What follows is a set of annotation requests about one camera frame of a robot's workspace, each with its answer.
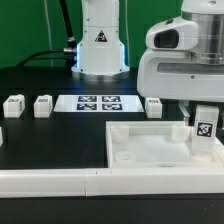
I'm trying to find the black cable bundle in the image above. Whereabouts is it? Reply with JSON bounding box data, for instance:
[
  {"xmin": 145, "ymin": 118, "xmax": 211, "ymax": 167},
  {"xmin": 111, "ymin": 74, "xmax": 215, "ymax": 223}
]
[{"xmin": 16, "ymin": 0, "xmax": 78, "ymax": 69}]

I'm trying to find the white block at left edge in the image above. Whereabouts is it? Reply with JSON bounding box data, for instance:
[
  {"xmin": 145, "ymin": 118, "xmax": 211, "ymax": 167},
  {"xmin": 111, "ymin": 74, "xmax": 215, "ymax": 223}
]
[{"xmin": 0, "ymin": 127, "xmax": 3, "ymax": 147}]

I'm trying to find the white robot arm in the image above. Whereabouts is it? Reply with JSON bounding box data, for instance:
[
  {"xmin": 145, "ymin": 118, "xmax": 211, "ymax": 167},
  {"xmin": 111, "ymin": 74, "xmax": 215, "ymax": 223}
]
[{"xmin": 72, "ymin": 0, "xmax": 224, "ymax": 118}]

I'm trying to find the white front obstacle bar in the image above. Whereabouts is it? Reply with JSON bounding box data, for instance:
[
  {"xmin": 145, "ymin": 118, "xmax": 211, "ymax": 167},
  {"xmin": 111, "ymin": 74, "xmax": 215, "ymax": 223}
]
[{"xmin": 0, "ymin": 167, "xmax": 224, "ymax": 198}]

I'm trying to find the white square table top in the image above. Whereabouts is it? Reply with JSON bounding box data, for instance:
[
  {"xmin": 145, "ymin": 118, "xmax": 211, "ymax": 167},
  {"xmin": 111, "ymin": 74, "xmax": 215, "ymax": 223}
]
[{"xmin": 105, "ymin": 121, "xmax": 224, "ymax": 169}]

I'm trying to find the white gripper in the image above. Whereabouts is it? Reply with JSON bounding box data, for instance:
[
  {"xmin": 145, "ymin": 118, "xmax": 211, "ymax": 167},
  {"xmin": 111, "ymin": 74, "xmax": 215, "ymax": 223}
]
[{"xmin": 137, "ymin": 17, "xmax": 224, "ymax": 126}]

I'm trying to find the white sheet with tags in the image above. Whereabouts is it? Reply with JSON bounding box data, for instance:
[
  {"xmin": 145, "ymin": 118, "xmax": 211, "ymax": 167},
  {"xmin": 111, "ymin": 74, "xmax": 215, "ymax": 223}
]
[{"xmin": 54, "ymin": 95, "xmax": 144, "ymax": 113}]

